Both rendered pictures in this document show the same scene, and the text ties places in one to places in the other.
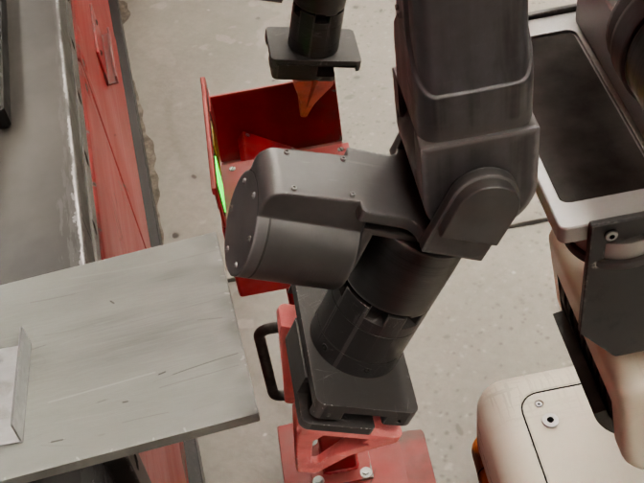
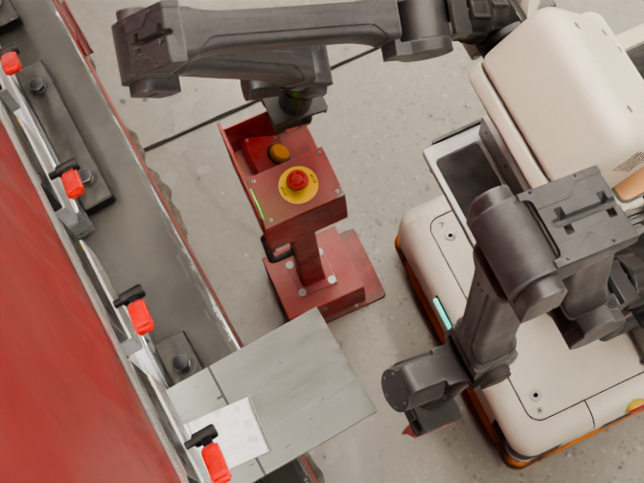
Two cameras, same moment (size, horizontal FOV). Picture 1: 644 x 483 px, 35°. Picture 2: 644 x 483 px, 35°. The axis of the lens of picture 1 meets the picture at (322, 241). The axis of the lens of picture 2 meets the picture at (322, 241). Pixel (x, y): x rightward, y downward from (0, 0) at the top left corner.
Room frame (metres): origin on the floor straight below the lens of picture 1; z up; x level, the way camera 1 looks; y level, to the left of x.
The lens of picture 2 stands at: (0.17, 0.14, 2.46)
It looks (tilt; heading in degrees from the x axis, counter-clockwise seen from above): 71 degrees down; 349
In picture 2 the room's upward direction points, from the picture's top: 11 degrees counter-clockwise
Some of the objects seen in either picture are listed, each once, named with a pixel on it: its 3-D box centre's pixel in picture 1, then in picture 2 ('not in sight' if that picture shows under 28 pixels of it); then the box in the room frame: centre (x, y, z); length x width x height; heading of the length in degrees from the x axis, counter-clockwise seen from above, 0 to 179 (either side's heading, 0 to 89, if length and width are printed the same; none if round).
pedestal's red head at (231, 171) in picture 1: (286, 174); (285, 172); (0.91, 0.03, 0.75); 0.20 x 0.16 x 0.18; 1
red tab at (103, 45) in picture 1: (103, 42); (71, 20); (1.50, 0.31, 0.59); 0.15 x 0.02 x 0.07; 7
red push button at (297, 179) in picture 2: not in sight; (297, 182); (0.86, 0.02, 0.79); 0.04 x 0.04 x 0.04
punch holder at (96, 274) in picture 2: not in sight; (75, 303); (0.63, 0.37, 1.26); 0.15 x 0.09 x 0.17; 7
